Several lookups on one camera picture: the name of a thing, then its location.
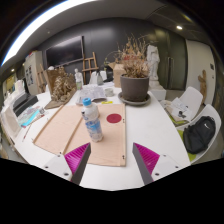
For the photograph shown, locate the golden carved sculpture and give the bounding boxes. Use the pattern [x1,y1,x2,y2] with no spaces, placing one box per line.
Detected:
[44,65,78,110]

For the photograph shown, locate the wrapped newspaper bundle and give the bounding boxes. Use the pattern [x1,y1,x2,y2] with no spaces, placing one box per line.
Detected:
[75,84,108,106]

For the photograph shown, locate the carved wooden figure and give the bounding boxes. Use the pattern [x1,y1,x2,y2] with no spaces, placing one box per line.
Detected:
[197,69,208,106]

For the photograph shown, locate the stack of papers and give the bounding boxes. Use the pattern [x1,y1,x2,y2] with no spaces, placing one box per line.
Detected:
[164,97,194,122]

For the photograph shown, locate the wooden easel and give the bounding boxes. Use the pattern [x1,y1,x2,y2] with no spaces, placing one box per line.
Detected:
[81,51,100,84]

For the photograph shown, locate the black backpack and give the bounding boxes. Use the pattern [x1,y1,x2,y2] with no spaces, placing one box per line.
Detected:
[182,115,217,155]

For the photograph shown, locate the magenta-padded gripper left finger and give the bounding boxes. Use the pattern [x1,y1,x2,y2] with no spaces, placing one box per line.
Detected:
[42,142,92,185]

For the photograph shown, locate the black wall screen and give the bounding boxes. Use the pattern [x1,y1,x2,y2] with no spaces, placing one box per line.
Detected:
[45,35,85,69]

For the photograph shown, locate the cardboard box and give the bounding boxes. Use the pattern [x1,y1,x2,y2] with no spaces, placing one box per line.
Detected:
[108,61,129,88]

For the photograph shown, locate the flat round red coaster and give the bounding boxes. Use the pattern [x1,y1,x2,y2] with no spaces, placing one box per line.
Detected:
[105,113,123,124]

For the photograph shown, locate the white stone statue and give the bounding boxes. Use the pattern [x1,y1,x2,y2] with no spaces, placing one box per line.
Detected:
[146,44,168,101]

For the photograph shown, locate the grey pot with dried plant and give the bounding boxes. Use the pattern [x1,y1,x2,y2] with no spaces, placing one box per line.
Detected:
[114,34,151,103]

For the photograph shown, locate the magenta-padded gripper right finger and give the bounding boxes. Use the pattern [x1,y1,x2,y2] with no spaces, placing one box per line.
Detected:
[132,143,183,186]

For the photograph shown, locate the long ceiling strip light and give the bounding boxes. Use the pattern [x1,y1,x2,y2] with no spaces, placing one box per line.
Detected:
[1,0,98,66]

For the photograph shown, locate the black printer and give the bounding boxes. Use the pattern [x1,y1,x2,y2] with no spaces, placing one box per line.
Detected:
[12,87,39,118]

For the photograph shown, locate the white cabinet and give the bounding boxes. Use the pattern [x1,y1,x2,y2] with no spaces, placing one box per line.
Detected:
[23,50,44,96]

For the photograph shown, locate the small white statuette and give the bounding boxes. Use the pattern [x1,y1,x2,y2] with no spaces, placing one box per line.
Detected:
[74,68,84,90]

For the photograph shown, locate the colourful book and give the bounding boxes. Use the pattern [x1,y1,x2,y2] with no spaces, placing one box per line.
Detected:
[18,105,46,128]

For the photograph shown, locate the white chair with backpack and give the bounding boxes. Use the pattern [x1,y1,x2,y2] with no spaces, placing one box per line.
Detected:
[176,103,223,164]

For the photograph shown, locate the light plywood panel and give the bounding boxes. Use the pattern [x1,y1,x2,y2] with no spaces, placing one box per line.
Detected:
[32,104,84,156]
[63,103,128,167]

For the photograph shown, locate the empty white chair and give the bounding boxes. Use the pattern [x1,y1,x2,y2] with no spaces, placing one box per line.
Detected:
[89,70,108,86]

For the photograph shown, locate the white chair with papers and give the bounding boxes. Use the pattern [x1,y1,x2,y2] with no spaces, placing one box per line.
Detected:
[163,85,204,126]

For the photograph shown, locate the white blue-capped drink bottle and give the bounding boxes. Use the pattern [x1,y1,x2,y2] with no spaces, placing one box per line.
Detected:
[80,97,104,143]

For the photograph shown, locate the grey plant saucer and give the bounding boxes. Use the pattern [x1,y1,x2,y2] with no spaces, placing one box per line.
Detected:
[117,91,152,107]

